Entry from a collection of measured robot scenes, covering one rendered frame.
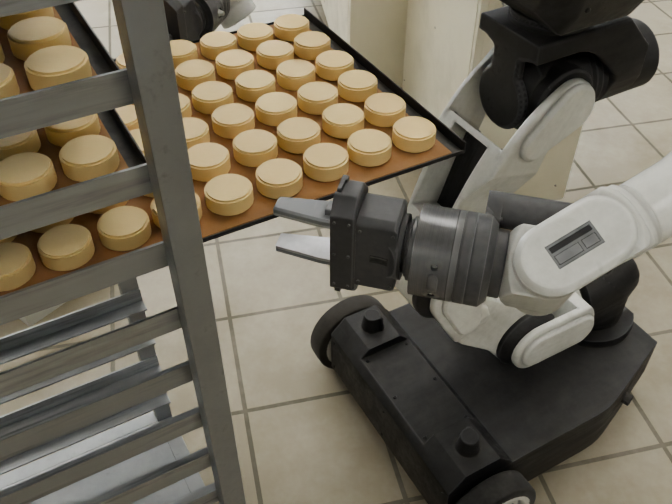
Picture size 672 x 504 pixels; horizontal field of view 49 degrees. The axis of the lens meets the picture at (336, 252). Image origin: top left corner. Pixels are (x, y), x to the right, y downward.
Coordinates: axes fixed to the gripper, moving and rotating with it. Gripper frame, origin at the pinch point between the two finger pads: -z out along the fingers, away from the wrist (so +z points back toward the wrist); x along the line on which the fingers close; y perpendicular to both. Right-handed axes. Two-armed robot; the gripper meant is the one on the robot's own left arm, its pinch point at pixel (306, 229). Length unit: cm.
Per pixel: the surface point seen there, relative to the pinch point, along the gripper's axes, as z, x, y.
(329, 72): -5.7, 0.4, -30.1
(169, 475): -15.6, -35.6, 10.3
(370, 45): -30, -70, -175
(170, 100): -8.3, 17.5, 7.5
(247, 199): -7.0, 0.4, -2.5
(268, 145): -7.7, 1.0, -11.5
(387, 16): -25, -60, -177
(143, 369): -41, -64, -24
